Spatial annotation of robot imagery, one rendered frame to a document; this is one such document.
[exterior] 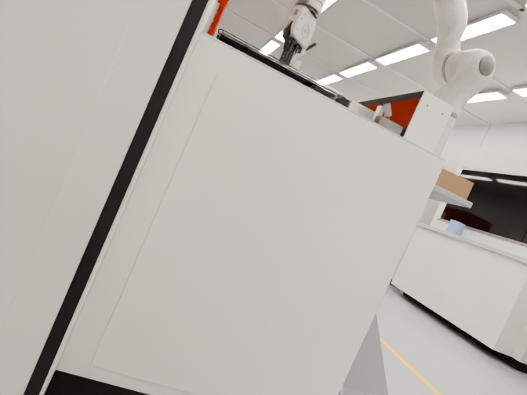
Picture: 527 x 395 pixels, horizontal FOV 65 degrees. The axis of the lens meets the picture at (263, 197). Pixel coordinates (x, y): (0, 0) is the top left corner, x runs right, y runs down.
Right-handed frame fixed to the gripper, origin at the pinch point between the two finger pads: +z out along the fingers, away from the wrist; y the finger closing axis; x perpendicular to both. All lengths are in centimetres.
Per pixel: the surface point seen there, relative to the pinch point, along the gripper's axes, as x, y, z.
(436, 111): -50, -1, 5
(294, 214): -38, -24, 42
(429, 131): -50, 0, 10
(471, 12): 40, 275, -177
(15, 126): -19, -75, 45
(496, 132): 22, 556, -163
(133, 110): -28, -65, 36
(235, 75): -22, -41, 21
